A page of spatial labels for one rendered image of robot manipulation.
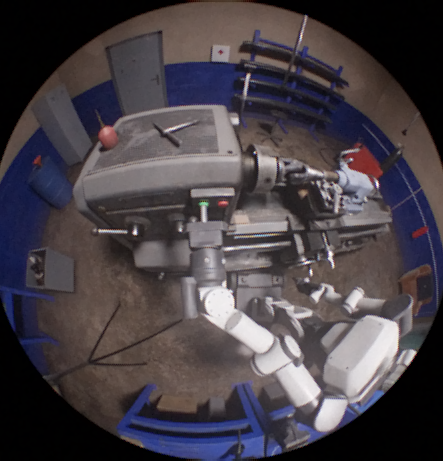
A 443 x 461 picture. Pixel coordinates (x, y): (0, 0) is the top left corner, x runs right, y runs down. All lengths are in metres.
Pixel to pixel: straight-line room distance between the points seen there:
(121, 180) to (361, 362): 0.85
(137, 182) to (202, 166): 0.19
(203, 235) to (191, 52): 3.42
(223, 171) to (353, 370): 0.66
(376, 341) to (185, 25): 3.95
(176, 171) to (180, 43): 3.28
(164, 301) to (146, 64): 3.92
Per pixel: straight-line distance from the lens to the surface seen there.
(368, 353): 0.53
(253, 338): 0.42
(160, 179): 0.45
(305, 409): 0.53
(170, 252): 0.85
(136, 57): 3.71
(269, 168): 0.69
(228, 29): 3.60
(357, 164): 3.98
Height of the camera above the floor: 1.62
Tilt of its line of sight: 67 degrees down
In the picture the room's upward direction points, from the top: 12 degrees clockwise
